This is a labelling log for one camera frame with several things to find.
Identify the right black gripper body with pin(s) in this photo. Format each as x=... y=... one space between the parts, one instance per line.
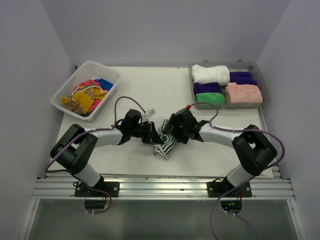
x=179 y=132

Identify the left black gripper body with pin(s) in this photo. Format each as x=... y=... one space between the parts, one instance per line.
x=145 y=131

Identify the green white striped towel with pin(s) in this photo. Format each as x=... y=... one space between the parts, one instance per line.
x=169 y=142

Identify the yellow brown towel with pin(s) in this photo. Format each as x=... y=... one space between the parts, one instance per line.
x=68 y=104

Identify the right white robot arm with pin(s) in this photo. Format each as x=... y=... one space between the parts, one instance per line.
x=254 y=151

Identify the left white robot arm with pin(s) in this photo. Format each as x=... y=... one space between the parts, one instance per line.
x=75 y=148

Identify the green rolled towel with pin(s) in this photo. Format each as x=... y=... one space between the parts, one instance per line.
x=210 y=97

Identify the blue towel in basket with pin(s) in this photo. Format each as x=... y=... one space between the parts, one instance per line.
x=104 y=84

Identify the purple rolled towel front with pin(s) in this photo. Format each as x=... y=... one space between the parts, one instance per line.
x=212 y=87

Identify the purple rolled towel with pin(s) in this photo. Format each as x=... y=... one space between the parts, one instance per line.
x=212 y=87
x=242 y=78

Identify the white perforated plastic basket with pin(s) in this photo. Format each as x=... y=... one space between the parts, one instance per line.
x=88 y=70

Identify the pink rolled towel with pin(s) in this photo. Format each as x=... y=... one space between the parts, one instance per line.
x=245 y=93

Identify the white rolled towel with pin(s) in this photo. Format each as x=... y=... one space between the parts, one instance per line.
x=216 y=74

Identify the purple rolled towel back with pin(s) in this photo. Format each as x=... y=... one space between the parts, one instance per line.
x=242 y=78

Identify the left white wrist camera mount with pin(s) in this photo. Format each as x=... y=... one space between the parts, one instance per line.
x=146 y=116

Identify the aluminium mounting rail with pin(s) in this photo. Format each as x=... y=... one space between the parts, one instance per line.
x=62 y=187

